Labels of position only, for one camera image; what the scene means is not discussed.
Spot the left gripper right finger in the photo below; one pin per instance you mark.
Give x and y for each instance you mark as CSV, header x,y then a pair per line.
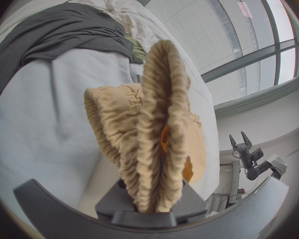
x,y
193,205

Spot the tan shorts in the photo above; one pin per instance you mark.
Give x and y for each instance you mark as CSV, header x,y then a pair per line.
x,y
154,108

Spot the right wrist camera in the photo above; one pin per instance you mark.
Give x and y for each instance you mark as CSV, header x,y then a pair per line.
x,y
257,154

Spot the bed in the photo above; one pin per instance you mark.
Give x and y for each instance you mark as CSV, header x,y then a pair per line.
x,y
204,103

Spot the white garment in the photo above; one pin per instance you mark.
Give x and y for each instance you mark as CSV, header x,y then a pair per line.
x,y
137,26

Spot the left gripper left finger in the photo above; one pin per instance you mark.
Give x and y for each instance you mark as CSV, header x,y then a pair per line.
x,y
112,200

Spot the window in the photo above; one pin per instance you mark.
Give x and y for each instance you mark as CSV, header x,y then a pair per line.
x,y
201,21

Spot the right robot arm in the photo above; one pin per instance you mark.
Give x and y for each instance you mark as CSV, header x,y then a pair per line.
x,y
254,173

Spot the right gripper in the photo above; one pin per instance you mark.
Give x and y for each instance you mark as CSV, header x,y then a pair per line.
x,y
243,153

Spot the green garment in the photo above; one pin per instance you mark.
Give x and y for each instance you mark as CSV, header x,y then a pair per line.
x,y
137,50

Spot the pale blue garment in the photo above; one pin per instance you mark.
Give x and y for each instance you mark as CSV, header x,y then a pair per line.
x,y
52,108

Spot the black garment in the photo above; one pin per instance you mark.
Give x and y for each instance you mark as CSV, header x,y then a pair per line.
x,y
64,28

